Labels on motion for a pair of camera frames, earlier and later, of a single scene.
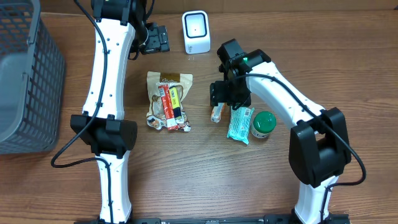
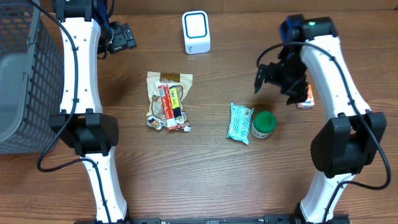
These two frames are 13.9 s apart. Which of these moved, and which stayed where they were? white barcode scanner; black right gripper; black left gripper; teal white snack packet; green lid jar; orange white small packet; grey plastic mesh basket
Moved: orange white small packet; black left gripper; black right gripper
Stayed: white barcode scanner; teal white snack packet; grey plastic mesh basket; green lid jar
